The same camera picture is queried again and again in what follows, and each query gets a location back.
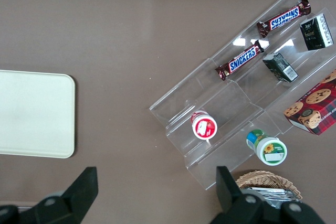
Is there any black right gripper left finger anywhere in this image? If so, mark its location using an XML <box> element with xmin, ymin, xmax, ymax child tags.
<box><xmin>18</xmin><ymin>166</ymin><xmax>99</xmax><ymax>224</ymax></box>

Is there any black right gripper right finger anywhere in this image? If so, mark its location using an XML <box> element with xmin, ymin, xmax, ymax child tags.
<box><xmin>209</xmin><ymin>166</ymin><xmax>326</xmax><ymax>224</ymax></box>

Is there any oval wicker basket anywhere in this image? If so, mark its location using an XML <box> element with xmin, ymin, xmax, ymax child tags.
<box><xmin>235</xmin><ymin>170</ymin><xmax>304</xmax><ymax>204</ymax></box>

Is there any silver aluminium foil tray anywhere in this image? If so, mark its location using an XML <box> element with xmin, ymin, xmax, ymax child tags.
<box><xmin>241</xmin><ymin>186</ymin><xmax>300</xmax><ymax>210</ymax></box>

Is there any cream rectangular plastic tray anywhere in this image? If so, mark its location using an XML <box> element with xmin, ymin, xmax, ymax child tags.
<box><xmin>0</xmin><ymin>69</ymin><xmax>76</xmax><ymax>159</ymax></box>

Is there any green lid sunflower cup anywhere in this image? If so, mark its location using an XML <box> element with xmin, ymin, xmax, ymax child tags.
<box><xmin>246</xmin><ymin>129</ymin><xmax>288</xmax><ymax>166</ymax></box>

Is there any red lid yogurt cup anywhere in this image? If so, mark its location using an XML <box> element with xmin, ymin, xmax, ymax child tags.
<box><xmin>191</xmin><ymin>110</ymin><xmax>218</xmax><ymax>140</ymax></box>

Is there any clear acrylic stepped display stand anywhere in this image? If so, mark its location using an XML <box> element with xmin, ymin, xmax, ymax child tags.
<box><xmin>149</xmin><ymin>0</ymin><xmax>336</xmax><ymax>191</ymax></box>

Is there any red tartan cookie box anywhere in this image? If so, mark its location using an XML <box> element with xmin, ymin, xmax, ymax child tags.
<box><xmin>283</xmin><ymin>68</ymin><xmax>336</xmax><ymax>136</ymax></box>

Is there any brown Snickers chocolate bar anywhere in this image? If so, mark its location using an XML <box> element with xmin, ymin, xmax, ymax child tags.
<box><xmin>215</xmin><ymin>39</ymin><xmax>270</xmax><ymax>81</ymax></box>
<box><xmin>256</xmin><ymin>0</ymin><xmax>312</xmax><ymax>38</ymax></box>

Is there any dark green drink carton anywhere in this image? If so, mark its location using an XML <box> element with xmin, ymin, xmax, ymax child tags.
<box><xmin>299</xmin><ymin>14</ymin><xmax>334</xmax><ymax>51</ymax></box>
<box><xmin>262</xmin><ymin>52</ymin><xmax>299</xmax><ymax>83</ymax></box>

